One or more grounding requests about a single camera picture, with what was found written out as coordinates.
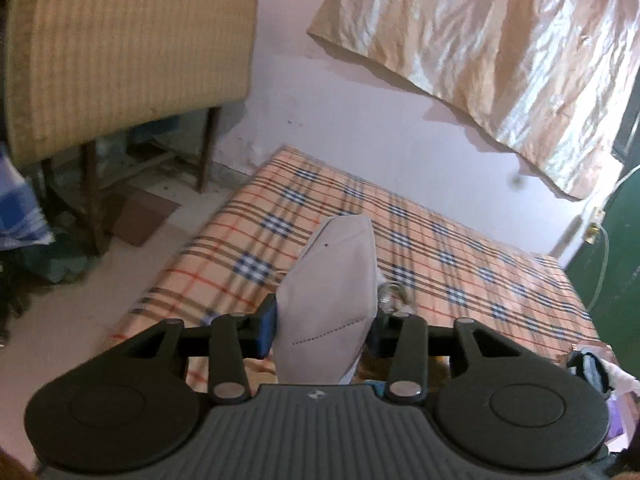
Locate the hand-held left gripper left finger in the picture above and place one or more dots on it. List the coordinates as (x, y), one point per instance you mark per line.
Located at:
(266, 322)

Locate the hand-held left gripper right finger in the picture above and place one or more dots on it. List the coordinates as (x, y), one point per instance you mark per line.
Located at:
(376, 332)

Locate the white face mask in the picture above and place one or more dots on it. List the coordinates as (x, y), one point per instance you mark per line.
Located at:
(325, 285)

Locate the plaid mattress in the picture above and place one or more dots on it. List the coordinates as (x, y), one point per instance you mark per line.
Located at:
(350, 200)

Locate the brown cardboard box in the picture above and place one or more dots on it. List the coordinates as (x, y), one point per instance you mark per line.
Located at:
(140, 215)

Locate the dark cloth item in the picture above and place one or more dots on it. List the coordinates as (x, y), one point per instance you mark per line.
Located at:
(590, 370)

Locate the dark green cloth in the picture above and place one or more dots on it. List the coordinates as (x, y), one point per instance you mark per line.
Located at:
(55, 260)

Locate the white crumpled paper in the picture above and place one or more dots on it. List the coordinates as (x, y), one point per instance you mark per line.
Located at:
(622, 377)

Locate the purple item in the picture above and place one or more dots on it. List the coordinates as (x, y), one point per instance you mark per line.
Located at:
(619, 420)

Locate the blue checkered cloth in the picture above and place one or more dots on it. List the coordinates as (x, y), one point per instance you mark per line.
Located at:
(20, 205)

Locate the beige satin wall cloth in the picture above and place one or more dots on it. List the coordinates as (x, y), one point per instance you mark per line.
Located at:
(475, 35)

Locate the dark window frame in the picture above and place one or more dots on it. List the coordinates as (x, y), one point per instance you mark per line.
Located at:
(629, 135)

